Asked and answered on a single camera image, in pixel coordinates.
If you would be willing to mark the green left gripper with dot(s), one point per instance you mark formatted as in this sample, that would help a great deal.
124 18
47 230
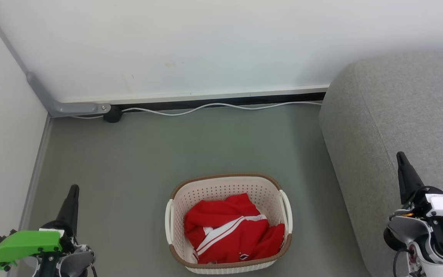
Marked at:
25 242

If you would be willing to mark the silver black baseboard strip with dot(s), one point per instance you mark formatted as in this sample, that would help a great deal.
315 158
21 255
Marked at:
221 99

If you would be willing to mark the black round floor plug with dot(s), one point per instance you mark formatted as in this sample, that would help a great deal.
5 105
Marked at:
112 114

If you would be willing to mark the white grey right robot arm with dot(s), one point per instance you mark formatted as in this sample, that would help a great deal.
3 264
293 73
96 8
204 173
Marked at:
417 234

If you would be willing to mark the grey fabric sofa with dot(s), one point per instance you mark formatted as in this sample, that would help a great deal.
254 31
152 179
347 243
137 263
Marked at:
406 107

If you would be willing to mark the cream plastic laundry basket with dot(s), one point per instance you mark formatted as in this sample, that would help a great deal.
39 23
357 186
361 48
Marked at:
221 186

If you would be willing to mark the red white-striped jacket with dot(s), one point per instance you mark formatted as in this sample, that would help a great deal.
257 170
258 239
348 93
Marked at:
229 231

